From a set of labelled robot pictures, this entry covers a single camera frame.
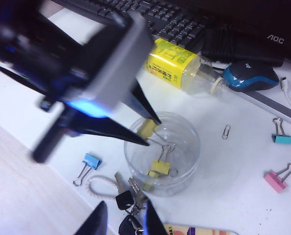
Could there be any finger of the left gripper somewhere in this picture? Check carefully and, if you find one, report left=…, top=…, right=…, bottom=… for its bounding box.
left=129, top=78, right=162, bottom=126
left=59, top=115, right=151, bottom=148

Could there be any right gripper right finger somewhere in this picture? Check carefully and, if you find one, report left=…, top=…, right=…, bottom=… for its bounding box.
left=145, top=199, right=170, bottom=235

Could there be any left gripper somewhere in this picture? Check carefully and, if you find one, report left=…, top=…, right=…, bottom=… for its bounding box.
left=0, top=9, right=127, bottom=164

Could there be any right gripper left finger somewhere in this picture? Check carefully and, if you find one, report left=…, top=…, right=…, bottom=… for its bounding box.
left=74, top=200, right=109, bottom=235

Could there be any blue binder clip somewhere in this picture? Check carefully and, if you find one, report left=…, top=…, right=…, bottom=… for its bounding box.
left=73, top=153, right=103, bottom=188

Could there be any purple orange card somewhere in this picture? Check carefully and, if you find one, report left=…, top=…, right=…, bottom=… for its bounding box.
left=163, top=223, right=241, bottom=235

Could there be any yellow label drink bottle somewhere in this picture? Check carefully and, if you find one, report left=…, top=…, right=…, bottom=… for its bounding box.
left=145, top=38, right=231, bottom=97

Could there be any clear plastic jar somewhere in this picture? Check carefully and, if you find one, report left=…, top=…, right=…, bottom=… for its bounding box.
left=123, top=111, right=201, bottom=198

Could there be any white desk riser board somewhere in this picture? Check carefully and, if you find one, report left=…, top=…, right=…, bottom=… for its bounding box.
left=0, top=41, right=291, bottom=235

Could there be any silver paper clip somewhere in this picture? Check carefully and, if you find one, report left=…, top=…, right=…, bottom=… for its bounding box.
left=221, top=124, right=232, bottom=141

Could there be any black keyboard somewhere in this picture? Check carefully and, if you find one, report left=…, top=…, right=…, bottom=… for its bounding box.
left=51, top=0, right=210, bottom=50

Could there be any black blue computer mouse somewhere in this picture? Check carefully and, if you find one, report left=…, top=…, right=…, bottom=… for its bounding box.
left=223, top=61, right=280, bottom=93

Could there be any silver metal ruler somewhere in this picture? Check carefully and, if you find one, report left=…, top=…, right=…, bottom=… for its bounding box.
left=233, top=89, right=291, bottom=128

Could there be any pink binder clip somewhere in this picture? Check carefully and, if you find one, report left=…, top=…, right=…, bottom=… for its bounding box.
left=263, top=163, right=291, bottom=194

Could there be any black AOC monitor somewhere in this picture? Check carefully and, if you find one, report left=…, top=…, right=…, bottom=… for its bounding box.
left=200, top=0, right=291, bottom=68

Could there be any teal binder clip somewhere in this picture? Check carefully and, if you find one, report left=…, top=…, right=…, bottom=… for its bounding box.
left=271, top=117, right=291, bottom=145

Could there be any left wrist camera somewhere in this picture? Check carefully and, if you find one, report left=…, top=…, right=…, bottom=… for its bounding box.
left=64, top=11, right=154, bottom=119

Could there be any white USB cable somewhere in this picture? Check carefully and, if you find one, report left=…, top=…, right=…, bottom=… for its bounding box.
left=280, top=76, right=291, bottom=116

